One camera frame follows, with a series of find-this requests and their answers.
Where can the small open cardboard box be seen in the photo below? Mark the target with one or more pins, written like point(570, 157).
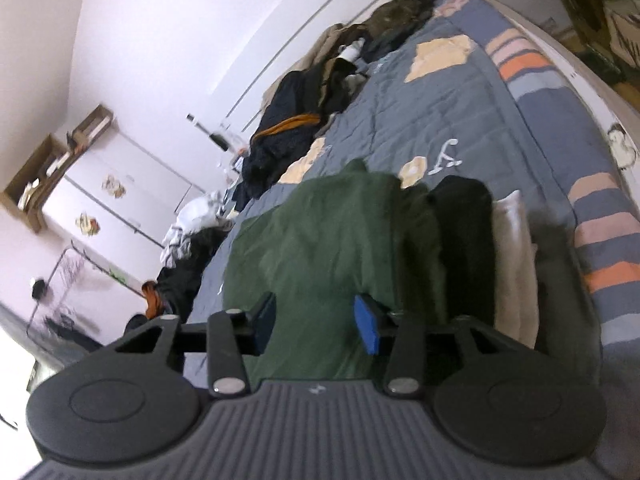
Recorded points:
point(100, 112)

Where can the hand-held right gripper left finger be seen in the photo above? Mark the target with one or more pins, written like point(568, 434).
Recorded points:
point(265, 325)

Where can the pile of dark clothes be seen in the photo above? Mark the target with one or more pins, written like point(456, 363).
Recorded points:
point(185, 270)

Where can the beige garment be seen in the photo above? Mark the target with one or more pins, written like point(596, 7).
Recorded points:
point(325, 42)

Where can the grey quilted printed blanket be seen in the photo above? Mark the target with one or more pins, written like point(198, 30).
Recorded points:
point(425, 125)

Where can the dark green t-shirt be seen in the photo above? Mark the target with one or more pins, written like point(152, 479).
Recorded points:
point(325, 240)

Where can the olive camouflage garment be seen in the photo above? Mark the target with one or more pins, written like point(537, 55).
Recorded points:
point(395, 17)

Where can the black metal clothes rack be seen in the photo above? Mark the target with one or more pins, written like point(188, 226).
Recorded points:
point(49, 280)

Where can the white wardrobe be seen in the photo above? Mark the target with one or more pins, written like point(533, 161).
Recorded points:
point(140, 180)

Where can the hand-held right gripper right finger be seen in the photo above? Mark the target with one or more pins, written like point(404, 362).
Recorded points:
point(369, 322)

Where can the white crumpled garment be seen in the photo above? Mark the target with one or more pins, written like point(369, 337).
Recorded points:
point(195, 210)

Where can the white bed headboard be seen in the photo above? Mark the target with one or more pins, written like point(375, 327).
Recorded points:
point(300, 35)

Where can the printed cardboard box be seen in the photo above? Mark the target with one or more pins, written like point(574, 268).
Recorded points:
point(625, 35)

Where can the white cartoon printed bed side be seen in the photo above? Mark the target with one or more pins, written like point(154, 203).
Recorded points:
point(590, 95)

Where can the striped bed sheet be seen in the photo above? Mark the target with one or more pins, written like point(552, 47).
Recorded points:
point(600, 255)

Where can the large open cardboard box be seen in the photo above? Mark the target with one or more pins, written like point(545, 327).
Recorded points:
point(22, 212)

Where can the folded white garment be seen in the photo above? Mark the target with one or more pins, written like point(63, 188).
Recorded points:
point(515, 260)

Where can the black hairbrush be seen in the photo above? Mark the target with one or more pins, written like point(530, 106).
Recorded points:
point(219, 140)

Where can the orange brown garment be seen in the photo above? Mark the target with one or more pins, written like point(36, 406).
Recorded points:
point(152, 300)

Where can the black cap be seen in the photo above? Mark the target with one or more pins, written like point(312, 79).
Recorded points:
point(38, 288)

